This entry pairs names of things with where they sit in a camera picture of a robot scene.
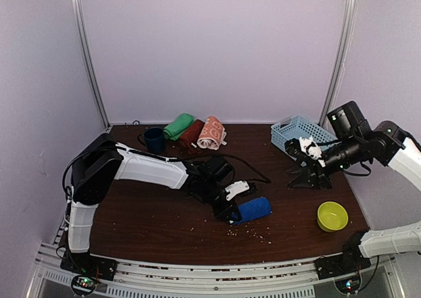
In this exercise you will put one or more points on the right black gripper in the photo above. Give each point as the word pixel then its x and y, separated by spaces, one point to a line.
pixel 317 179

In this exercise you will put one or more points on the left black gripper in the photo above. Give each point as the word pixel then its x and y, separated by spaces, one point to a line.
pixel 231 210

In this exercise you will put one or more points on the blue towel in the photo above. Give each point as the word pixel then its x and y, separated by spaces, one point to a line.
pixel 255 209

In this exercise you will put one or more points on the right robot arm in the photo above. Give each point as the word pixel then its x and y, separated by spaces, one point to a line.
pixel 388 145

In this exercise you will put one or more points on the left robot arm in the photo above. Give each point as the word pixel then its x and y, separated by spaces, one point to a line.
pixel 88 177

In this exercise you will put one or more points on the yellow-green bowl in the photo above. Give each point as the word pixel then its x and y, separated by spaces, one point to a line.
pixel 332 217

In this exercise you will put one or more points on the light blue plastic basket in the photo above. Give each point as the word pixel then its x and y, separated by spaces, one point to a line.
pixel 295 127

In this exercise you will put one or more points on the orange patterned rolled towel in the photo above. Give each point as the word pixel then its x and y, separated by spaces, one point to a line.
pixel 212 135

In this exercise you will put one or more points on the brown rolled towel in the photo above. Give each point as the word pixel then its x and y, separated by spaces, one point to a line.
pixel 188 139

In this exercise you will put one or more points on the green rolled towel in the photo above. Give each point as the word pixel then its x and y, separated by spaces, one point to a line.
pixel 176 128

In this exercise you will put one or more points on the dark blue mug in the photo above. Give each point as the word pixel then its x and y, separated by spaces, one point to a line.
pixel 153 139

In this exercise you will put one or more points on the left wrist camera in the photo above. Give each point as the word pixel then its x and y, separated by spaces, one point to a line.
pixel 239 188

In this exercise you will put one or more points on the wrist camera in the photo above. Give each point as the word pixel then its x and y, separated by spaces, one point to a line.
pixel 303 148
pixel 239 188

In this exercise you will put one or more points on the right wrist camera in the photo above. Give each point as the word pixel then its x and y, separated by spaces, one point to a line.
pixel 303 148

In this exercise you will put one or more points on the front aluminium rail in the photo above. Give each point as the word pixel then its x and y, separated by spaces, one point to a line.
pixel 296 278

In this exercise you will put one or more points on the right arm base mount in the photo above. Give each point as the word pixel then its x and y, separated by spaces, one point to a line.
pixel 344 269

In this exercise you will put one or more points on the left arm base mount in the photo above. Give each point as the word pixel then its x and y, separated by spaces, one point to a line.
pixel 89 272

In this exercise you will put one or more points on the right aluminium frame post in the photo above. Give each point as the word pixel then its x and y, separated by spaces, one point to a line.
pixel 344 42

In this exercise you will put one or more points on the aluminium frame post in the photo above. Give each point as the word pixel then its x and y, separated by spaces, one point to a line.
pixel 88 62
pixel 344 42

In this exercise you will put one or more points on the left aluminium frame post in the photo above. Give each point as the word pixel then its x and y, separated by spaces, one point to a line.
pixel 88 62

